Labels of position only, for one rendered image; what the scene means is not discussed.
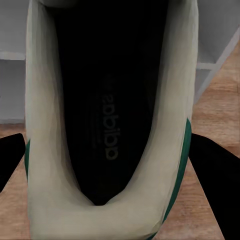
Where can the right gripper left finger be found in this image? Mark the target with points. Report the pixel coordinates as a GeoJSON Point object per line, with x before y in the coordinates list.
{"type": "Point", "coordinates": [12, 150]}

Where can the gym shoe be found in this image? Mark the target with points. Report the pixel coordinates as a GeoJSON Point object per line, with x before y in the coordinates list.
{"type": "Point", "coordinates": [109, 93]}

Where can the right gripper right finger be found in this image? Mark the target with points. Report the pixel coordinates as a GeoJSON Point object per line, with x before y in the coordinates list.
{"type": "Point", "coordinates": [218, 171]}

